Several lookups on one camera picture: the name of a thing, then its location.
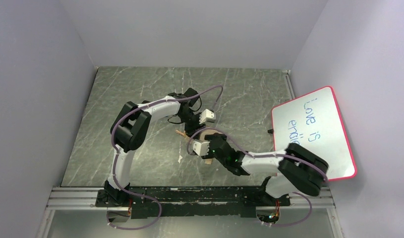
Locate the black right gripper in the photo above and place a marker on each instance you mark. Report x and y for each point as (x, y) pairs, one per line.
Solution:
(211, 144)

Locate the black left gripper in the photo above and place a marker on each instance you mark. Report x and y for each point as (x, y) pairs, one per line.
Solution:
(192, 124)

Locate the beige folding umbrella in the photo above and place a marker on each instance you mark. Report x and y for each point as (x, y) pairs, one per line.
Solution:
(206, 135)

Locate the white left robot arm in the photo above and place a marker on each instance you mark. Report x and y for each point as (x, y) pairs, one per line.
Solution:
(130, 129)

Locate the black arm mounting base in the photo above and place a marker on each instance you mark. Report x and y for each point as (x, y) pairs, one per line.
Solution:
(147, 202)

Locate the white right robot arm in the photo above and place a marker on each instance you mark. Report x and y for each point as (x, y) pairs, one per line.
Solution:
(297, 169)

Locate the pink-framed whiteboard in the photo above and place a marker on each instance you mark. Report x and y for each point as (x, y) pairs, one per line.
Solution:
(315, 122)

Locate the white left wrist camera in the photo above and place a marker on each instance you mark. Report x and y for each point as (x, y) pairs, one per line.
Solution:
(207, 116)

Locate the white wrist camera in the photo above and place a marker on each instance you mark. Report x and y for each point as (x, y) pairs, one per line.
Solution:
(207, 116)
(200, 148)

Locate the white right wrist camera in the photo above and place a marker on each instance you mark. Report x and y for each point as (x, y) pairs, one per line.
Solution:
(200, 148)

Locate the aluminium frame rail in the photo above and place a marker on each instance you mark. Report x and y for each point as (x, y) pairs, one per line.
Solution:
(84, 198)

